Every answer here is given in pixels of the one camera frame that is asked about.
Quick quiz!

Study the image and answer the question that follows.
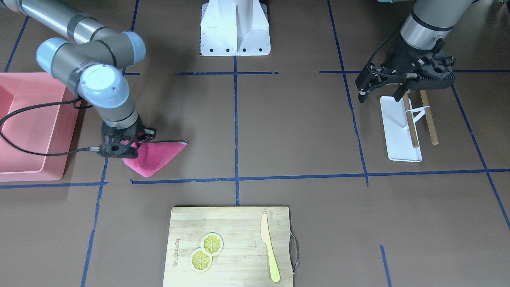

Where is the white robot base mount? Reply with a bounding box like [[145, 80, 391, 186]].
[[199, 0, 271, 57]]

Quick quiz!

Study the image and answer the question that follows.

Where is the pink plastic bin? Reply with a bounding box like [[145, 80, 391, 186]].
[[0, 73, 78, 182]]

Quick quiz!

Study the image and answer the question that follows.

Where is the white rack bracket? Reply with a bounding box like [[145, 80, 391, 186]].
[[405, 105, 430, 127]]

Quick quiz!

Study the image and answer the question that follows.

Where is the lemon slice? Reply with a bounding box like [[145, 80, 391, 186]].
[[189, 248, 213, 273], [202, 232, 224, 257]]

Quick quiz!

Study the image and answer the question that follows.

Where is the pink fleece cloth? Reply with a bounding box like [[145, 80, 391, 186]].
[[122, 140, 189, 178]]

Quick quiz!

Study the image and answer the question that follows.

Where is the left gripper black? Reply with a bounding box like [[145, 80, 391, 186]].
[[382, 36, 456, 100]]

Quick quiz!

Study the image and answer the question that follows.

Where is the bamboo cutting board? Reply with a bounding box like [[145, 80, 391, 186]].
[[163, 206, 294, 287]]

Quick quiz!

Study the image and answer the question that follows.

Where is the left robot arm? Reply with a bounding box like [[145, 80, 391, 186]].
[[382, 0, 472, 101]]

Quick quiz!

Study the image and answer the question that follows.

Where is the white rack tray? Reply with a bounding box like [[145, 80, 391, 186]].
[[380, 96, 422, 162]]

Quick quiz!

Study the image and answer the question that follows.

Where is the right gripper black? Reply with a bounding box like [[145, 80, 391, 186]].
[[101, 118, 143, 146]]

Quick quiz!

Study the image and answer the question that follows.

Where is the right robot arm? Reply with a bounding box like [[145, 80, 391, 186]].
[[1, 0, 155, 145]]

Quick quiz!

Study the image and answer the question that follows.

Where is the yellow plastic knife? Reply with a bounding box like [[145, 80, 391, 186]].
[[260, 213, 281, 282]]

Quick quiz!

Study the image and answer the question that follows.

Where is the lemon slice upper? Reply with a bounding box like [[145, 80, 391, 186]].
[[202, 232, 224, 257]]

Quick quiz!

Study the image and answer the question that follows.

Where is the wooden rack rod outer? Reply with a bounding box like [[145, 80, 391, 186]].
[[420, 90, 439, 145]]

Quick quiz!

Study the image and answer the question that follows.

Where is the lemon slice lower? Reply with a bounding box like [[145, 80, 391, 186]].
[[189, 248, 213, 273]]

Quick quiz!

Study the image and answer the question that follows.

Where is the metal cutting board handle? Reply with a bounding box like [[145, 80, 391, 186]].
[[289, 229, 300, 275]]

